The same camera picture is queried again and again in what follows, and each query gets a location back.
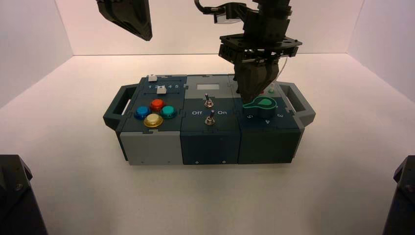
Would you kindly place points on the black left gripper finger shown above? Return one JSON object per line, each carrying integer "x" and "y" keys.
{"x": 129, "y": 14}

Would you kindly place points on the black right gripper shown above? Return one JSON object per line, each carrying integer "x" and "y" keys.
{"x": 259, "y": 42}

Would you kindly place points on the green teardrop rotary knob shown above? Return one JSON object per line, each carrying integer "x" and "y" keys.
{"x": 264, "y": 107}

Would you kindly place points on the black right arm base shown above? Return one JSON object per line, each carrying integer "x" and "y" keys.
{"x": 402, "y": 207}

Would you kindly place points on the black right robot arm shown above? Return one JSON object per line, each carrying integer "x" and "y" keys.
{"x": 272, "y": 6}

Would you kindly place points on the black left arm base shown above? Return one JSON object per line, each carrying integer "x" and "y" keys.
{"x": 16, "y": 201}

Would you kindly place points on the grey display window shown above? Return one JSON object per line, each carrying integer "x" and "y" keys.
{"x": 207, "y": 87}

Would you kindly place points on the white slider cap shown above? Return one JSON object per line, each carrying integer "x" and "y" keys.
{"x": 161, "y": 90}
{"x": 152, "y": 78}

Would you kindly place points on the red round push button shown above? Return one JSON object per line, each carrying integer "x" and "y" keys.
{"x": 157, "y": 104}

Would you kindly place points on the green round push button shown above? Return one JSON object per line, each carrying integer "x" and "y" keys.
{"x": 168, "y": 111}

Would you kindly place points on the blue round push button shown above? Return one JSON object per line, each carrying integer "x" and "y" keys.
{"x": 142, "y": 112}

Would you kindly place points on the yellow round push button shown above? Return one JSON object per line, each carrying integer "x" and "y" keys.
{"x": 153, "y": 120}

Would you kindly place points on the grey and teal control box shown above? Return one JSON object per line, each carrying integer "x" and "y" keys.
{"x": 152, "y": 146}

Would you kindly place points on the metal toggle switch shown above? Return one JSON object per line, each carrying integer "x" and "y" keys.
{"x": 207, "y": 102}
{"x": 210, "y": 120}

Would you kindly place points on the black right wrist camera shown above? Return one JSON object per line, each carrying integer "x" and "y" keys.
{"x": 231, "y": 13}

